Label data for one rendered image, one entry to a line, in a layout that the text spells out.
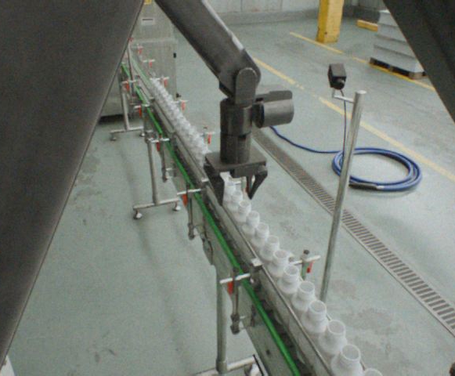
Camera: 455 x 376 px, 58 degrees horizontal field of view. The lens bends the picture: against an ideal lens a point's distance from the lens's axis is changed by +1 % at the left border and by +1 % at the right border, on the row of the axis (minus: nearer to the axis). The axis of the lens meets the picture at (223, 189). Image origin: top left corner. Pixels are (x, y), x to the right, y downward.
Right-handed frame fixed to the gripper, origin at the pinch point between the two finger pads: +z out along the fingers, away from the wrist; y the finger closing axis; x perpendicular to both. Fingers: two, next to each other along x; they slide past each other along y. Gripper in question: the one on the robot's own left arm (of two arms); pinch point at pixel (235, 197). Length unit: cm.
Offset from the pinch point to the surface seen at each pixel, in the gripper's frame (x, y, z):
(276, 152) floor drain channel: -262, -148, 143
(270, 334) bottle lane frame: 2.8, -9.0, 41.6
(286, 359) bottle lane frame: 10.8, -9.1, 40.8
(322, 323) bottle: 14.0, -14.8, 26.7
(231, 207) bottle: -34.0, -12.5, 27.9
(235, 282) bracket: -8.1, -3.6, 31.9
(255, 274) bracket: -8.7, -9.6, 31.8
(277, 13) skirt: -936, -483, 133
